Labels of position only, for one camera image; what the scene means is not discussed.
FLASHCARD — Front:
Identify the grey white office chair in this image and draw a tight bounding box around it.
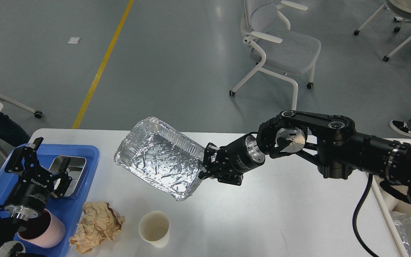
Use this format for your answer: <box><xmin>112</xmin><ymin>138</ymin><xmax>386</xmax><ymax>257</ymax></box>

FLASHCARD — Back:
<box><xmin>229</xmin><ymin>0</ymin><xmax>321</xmax><ymax>110</ymax></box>

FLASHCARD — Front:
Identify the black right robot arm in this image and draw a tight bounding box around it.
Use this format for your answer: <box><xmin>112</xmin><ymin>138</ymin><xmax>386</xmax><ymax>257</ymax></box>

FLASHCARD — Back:
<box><xmin>198</xmin><ymin>110</ymin><xmax>411</xmax><ymax>257</ymax></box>

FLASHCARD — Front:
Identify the cream plastic bin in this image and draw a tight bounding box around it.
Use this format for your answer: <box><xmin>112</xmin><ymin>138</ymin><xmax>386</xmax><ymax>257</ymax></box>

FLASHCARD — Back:
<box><xmin>352</xmin><ymin>136</ymin><xmax>411</xmax><ymax>257</ymax></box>

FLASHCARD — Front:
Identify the person in beige sweater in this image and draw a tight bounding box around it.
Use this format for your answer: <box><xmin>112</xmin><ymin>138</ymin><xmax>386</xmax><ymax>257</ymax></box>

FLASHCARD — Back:
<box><xmin>0</xmin><ymin>112</ymin><xmax>30</xmax><ymax>147</ymax></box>

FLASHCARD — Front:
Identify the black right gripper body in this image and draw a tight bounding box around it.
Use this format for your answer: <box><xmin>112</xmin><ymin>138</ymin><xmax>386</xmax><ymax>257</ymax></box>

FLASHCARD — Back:
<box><xmin>218</xmin><ymin>134</ymin><xmax>265</xmax><ymax>186</ymax></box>

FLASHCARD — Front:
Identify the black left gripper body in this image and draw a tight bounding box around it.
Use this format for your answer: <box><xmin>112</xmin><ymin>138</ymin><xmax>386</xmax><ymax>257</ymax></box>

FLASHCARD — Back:
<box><xmin>4</xmin><ymin>171</ymin><xmax>53</xmax><ymax>221</ymax></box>

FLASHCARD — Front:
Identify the brown paper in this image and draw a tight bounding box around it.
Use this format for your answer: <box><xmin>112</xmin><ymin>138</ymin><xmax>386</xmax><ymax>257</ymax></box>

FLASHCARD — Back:
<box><xmin>69</xmin><ymin>201</ymin><xmax>126</xmax><ymax>254</ymax></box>

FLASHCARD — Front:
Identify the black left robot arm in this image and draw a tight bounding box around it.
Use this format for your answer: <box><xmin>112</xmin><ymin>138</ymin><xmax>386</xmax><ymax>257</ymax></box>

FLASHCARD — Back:
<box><xmin>0</xmin><ymin>137</ymin><xmax>72</xmax><ymax>248</ymax></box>

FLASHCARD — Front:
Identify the white cup in bin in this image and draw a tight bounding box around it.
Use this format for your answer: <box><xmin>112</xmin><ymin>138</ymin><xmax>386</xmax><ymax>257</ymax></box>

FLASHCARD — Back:
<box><xmin>378</xmin><ymin>180</ymin><xmax>399</xmax><ymax>211</ymax></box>

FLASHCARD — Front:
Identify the cream paper cup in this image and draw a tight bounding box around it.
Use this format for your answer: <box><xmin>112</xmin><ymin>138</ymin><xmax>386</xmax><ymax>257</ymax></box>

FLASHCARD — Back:
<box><xmin>138</xmin><ymin>210</ymin><xmax>170</xmax><ymax>248</ymax></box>

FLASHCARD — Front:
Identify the aluminium foil tray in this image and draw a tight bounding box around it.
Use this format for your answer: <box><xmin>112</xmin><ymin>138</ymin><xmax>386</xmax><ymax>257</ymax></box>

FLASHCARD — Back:
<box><xmin>114</xmin><ymin>117</ymin><xmax>204</xmax><ymax>201</ymax></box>

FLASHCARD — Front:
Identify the foil tray in bin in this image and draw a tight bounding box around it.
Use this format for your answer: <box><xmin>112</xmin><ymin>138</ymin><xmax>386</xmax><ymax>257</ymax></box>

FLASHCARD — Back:
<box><xmin>390</xmin><ymin>211</ymin><xmax>411</xmax><ymax>257</ymax></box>

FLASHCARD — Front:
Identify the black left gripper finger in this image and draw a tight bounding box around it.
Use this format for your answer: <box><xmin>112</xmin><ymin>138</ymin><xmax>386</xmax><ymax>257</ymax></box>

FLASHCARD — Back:
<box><xmin>5</xmin><ymin>137</ymin><xmax>44</xmax><ymax>177</ymax></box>
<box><xmin>51</xmin><ymin>158</ymin><xmax>72</xmax><ymax>198</ymax></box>

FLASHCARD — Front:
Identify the pink ribbed mug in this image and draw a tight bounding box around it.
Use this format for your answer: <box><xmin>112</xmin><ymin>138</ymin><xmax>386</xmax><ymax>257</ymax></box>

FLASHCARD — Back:
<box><xmin>17</xmin><ymin>209</ymin><xmax>66</xmax><ymax>248</ymax></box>

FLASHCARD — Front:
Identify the blue plastic tray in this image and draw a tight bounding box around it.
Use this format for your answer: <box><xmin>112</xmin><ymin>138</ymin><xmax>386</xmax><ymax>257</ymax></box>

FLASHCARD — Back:
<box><xmin>0</xmin><ymin>144</ymin><xmax>100</xmax><ymax>257</ymax></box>

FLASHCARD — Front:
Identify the white paper scrap on floor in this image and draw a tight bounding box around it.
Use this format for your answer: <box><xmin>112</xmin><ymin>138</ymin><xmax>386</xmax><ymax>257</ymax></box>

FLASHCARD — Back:
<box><xmin>67</xmin><ymin>36</ymin><xmax>81</xmax><ymax>44</ymax></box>

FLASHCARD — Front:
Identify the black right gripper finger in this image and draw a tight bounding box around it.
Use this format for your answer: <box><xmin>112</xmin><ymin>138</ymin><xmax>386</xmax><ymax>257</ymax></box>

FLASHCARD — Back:
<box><xmin>203</xmin><ymin>143</ymin><xmax>227</xmax><ymax>168</ymax></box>
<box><xmin>198</xmin><ymin>162</ymin><xmax>234</xmax><ymax>181</ymax></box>

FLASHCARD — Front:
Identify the small stainless steel tray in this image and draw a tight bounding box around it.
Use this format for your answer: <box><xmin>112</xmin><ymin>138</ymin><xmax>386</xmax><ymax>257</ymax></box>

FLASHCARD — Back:
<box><xmin>49</xmin><ymin>156</ymin><xmax>87</xmax><ymax>200</ymax></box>

